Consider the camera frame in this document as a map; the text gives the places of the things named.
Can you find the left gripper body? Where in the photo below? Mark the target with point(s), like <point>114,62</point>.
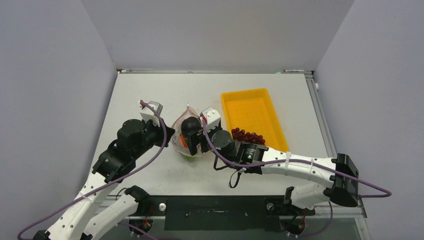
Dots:
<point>153,134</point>

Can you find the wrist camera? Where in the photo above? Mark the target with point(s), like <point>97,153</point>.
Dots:
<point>211,117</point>
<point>150,111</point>

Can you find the yellow plastic tray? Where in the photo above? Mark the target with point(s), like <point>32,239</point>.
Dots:
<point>253,111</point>

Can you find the clear zip top bag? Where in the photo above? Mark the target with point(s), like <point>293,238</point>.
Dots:
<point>175,140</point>

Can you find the green toy cabbage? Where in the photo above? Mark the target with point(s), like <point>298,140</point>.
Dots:
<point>189,158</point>

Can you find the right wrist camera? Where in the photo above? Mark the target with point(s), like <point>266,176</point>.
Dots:
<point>211,117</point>

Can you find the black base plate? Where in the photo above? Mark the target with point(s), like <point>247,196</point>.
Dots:
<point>220,213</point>

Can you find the dark red toy grapes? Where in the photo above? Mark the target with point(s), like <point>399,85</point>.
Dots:
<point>241,135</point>

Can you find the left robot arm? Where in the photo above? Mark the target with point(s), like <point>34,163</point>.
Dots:
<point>79,221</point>

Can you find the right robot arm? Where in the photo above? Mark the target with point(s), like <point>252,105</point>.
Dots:
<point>330,179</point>

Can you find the orange toy pumpkin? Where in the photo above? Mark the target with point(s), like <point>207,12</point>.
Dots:
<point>183,141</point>

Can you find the aluminium frame rail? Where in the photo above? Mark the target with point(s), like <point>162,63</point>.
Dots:
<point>294,98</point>

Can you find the purple toy eggplant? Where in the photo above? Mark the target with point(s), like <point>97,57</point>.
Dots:
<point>189,124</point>

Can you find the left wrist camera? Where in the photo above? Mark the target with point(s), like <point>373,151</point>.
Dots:
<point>150,111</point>

